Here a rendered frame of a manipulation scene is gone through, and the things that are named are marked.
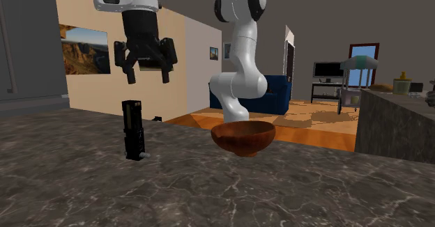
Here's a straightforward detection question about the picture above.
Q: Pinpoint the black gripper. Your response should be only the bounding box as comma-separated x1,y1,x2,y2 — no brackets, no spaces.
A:
114,10,178,85

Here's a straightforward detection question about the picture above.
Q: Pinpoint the black upright rectangular device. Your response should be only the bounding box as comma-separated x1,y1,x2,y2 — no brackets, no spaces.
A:
121,100,152,162

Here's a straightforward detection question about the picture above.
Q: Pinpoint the brown wooden bowl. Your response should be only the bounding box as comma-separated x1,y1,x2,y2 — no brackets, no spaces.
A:
211,120,277,158

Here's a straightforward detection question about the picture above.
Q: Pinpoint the grey refrigerator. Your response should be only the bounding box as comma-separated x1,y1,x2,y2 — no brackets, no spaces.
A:
0,0,71,118

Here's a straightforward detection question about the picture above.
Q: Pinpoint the blue sofa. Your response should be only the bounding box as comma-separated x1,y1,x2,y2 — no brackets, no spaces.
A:
209,75,293,116

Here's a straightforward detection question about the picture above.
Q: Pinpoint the dark doorway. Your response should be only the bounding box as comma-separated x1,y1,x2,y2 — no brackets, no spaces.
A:
283,40,296,84

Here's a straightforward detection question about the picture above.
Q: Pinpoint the black television stand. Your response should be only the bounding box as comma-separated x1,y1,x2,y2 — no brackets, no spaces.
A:
310,78,344,104

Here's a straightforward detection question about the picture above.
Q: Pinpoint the black television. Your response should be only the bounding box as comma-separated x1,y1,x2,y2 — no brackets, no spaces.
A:
312,61,345,79

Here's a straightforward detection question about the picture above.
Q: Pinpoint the pale popcorn cart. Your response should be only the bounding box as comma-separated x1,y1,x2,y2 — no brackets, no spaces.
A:
337,55,379,116

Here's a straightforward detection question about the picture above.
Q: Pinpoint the red-framed window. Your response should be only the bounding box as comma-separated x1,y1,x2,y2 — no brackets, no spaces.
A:
348,42,381,88

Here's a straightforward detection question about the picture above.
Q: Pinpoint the tan bread loaf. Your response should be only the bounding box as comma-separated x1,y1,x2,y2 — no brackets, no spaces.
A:
368,83,395,93

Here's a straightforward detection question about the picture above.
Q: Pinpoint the grey marble counter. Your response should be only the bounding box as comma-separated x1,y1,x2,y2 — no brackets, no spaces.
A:
353,88,435,165

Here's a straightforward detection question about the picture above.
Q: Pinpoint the yellow-green lidded jar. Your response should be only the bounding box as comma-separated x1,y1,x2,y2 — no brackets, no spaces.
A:
392,71,413,96

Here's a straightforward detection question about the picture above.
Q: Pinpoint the large canyon wall picture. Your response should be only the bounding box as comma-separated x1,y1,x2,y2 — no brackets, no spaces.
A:
59,24,112,76

